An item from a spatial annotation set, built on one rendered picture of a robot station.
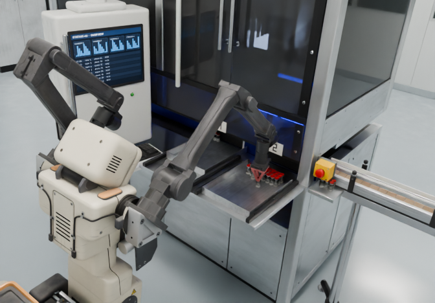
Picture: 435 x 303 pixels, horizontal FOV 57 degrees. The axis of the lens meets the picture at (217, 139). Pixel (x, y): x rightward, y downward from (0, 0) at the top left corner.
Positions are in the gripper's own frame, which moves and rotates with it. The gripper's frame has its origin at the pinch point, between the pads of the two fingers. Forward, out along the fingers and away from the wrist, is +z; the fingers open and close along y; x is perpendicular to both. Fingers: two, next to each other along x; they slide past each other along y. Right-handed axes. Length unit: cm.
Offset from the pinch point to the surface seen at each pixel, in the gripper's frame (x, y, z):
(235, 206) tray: 1.9, -22.0, 2.3
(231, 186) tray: 10.5, -6.3, 4.4
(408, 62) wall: -55, 477, 43
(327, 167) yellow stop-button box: -27.7, 8.1, -10.5
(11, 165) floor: 240, 52, 92
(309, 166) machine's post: -19.8, 10.7, -7.4
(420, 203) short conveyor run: -68, 16, -1
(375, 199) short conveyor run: -50, 14, 2
